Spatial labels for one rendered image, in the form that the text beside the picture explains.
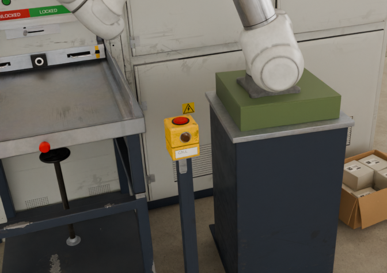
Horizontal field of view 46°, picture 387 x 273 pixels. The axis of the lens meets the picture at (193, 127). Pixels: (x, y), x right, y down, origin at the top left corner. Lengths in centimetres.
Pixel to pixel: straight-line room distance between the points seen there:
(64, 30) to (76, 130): 66
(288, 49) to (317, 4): 105
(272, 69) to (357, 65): 131
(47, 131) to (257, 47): 67
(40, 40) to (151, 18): 47
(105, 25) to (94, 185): 99
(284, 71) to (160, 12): 88
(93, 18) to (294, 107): 73
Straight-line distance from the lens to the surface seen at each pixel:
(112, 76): 182
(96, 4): 156
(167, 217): 239
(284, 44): 133
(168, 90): 216
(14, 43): 201
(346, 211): 230
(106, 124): 143
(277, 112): 154
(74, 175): 229
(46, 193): 233
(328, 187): 174
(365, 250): 226
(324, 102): 160
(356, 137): 277
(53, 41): 200
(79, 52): 201
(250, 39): 133
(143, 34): 205
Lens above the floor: 144
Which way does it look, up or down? 26 degrees down
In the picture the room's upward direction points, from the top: 4 degrees counter-clockwise
